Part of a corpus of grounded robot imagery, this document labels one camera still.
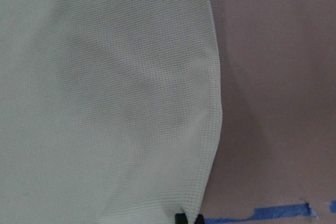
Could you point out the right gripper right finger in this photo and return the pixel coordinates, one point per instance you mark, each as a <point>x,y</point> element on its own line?
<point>199,219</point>

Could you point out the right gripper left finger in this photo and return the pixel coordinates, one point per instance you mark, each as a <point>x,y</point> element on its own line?
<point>180,218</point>

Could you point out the olive green long-sleeve shirt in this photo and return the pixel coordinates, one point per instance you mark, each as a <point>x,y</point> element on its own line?
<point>110,110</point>

